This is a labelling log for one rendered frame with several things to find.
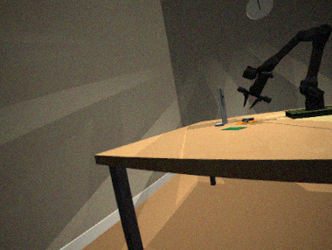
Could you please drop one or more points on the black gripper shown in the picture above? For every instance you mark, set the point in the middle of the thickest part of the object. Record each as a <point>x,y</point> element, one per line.
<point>256,89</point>

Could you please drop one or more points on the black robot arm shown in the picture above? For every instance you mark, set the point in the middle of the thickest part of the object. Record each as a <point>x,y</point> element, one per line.
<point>309,87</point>

